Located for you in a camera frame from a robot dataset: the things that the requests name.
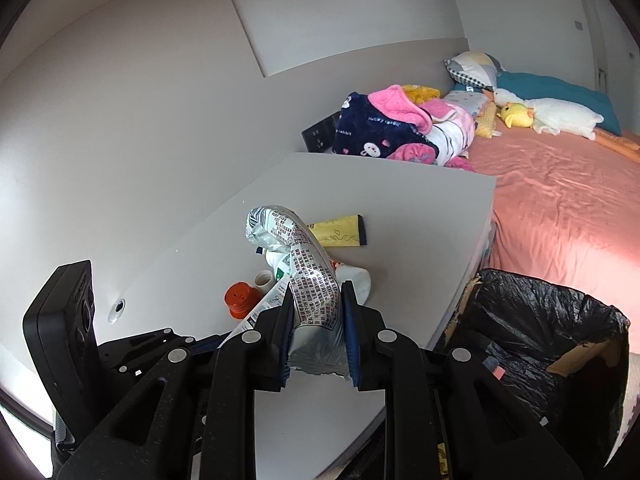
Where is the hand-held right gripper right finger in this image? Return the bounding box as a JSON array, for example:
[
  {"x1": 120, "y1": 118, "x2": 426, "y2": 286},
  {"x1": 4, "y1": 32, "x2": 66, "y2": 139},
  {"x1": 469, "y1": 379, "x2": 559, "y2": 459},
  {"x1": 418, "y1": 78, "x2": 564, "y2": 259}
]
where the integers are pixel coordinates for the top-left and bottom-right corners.
[{"x1": 340, "y1": 280, "x2": 584, "y2": 480}]

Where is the white foam floor mat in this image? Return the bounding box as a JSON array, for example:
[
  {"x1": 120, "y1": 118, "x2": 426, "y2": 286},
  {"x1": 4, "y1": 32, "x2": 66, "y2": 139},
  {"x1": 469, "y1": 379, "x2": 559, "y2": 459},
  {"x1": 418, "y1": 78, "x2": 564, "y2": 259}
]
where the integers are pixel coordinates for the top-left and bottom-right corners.
[{"x1": 620, "y1": 395, "x2": 640, "y2": 441}]

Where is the yellow patterned plush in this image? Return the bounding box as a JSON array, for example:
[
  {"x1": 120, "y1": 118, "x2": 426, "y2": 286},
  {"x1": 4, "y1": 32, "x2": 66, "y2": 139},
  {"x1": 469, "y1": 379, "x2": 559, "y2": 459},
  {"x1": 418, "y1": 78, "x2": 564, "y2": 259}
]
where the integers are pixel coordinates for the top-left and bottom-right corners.
[{"x1": 474, "y1": 104, "x2": 501, "y2": 139}]

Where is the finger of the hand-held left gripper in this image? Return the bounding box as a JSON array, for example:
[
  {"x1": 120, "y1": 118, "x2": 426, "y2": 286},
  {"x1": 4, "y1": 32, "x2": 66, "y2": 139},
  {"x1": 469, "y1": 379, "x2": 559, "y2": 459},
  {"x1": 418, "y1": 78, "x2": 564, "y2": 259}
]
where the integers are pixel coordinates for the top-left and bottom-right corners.
[
  {"x1": 190, "y1": 332, "x2": 233, "y2": 353},
  {"x1": 97, "y1": 329, "x2": 197, "y2": 377}
]

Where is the pink white blanket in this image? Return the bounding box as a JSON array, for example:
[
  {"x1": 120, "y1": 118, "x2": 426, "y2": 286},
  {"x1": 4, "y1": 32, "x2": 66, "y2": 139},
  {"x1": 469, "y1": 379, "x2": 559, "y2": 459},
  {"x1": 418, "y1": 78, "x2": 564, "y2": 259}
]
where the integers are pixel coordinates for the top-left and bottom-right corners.
[{"x1": 425, "y1": 100, "x2": 477, "y2": 171}]

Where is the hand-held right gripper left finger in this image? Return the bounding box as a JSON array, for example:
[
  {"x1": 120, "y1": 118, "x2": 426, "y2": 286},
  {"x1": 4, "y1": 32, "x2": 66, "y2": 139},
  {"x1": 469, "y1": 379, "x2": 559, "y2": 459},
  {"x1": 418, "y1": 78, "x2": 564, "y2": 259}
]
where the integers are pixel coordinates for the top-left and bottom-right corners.
[{"x1": 52, "y1": 292, "x2": 296, "y2": 480}]

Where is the navy printed blanket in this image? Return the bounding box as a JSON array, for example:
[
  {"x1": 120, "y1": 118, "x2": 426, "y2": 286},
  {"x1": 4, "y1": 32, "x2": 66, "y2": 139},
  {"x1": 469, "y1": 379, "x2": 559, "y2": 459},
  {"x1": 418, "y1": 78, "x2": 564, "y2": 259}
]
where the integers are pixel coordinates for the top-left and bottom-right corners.
[{"x1": 332, "y1": 91, "x2": 441, "y2": 166}]

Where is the teal pillow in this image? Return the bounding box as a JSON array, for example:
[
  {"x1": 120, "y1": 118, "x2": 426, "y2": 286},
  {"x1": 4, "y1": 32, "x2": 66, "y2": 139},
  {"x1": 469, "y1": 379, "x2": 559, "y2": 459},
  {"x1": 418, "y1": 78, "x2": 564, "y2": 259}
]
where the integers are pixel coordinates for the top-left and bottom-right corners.
[{"x1": 495, "y1": 71, "x2": 623, "y2": 136}]

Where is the cardboard bin with black liner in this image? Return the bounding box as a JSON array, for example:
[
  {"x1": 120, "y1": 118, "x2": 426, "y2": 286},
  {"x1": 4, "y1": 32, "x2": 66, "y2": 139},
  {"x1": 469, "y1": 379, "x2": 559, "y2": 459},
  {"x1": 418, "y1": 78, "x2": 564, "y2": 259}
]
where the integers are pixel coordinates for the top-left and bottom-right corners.
[{"x1": 432, "y1": 269, "x2": 632, "y2": 480}]

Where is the pink bed sheet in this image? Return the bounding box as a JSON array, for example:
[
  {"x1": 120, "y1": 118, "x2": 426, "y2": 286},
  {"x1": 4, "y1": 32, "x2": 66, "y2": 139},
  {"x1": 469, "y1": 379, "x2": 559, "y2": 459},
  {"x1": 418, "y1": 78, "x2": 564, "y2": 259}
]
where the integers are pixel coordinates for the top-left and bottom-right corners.
[{"x1": 462, "y1": 132, "x2": 640, "y2": 356}]

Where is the yellow flat packet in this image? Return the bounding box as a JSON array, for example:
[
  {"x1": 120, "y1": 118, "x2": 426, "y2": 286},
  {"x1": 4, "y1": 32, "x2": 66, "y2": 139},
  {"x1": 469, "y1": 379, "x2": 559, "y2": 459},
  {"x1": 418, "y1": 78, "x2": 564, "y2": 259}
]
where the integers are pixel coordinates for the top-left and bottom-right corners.
[{"x1": 305, "y1": 215, "x2": 368, "y2": 249}]

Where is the grey small pillow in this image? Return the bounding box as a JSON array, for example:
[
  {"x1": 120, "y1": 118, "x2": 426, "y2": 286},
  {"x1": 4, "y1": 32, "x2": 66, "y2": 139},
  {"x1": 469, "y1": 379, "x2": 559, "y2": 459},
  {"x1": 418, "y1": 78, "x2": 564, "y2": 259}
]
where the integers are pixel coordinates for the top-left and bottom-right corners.
[{"x1": 442, "y1": 89, "x2": 493, "y2": 116}]

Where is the yellow duck plush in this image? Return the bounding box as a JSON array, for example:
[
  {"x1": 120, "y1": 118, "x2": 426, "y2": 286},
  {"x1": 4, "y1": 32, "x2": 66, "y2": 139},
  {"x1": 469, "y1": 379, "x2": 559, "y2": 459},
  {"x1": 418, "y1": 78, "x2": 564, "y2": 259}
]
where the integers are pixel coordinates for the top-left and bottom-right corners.
[{"x1": 500, "y1": 102, "x2": 535, "y2": 129}]

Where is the white goose plush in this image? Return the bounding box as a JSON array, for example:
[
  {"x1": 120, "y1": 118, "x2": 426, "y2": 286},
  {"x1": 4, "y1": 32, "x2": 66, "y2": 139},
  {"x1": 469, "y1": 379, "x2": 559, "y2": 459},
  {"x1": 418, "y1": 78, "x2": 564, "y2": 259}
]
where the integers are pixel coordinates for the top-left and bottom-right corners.
[{"x1": 492, "y1": 87, "x2": 640, "y2": 163}]

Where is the white green plastic pouch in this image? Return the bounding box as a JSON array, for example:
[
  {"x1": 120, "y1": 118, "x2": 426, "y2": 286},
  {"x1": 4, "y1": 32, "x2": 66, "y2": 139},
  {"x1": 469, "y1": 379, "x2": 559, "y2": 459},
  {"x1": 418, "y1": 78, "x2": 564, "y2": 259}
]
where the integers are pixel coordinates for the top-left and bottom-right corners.
[{"x1": 218, "y1": 250, "x2": 372, "y2": 348}]

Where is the silver printed snack bag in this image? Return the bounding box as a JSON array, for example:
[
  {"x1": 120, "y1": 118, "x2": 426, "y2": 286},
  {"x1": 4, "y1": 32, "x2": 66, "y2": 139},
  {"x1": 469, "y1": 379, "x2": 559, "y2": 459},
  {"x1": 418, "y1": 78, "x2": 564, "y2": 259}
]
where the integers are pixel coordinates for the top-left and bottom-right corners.
[{"x1": 245, "y1": 205, "x2": 351, "y2": 378}]

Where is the red round lid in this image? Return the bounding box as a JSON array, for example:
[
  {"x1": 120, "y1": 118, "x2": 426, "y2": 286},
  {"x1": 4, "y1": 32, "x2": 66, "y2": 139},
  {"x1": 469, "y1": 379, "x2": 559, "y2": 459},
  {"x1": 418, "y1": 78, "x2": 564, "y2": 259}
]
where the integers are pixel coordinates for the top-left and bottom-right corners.
[{"x1": 223, "y1": 282, "x2": 258, "y2": 318}]

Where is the black wall socket panel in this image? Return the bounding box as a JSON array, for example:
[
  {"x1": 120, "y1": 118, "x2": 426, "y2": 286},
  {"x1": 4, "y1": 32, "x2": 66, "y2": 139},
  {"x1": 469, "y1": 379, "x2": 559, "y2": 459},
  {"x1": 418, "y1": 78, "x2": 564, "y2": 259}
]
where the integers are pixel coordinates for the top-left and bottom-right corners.
[{"x1": 301, "y1": 112, "x2": 341, "y2": 153}]

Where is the yellow cloth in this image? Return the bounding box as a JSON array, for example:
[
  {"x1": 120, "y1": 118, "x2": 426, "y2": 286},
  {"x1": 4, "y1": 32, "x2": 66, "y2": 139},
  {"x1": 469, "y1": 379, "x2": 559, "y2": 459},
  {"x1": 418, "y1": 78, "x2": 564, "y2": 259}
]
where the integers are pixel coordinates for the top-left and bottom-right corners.
[{"x1": 402, "y1": 84, "x2": 442, "y2": 103}]

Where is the checked patchwork pillow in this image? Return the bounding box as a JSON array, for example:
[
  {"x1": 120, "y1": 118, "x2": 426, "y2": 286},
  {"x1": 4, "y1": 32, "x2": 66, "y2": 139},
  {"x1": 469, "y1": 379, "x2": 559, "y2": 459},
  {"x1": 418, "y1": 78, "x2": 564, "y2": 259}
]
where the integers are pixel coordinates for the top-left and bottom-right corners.
[{"x1": 445, "y1": 51, "x2": 506, "y2": 90}]

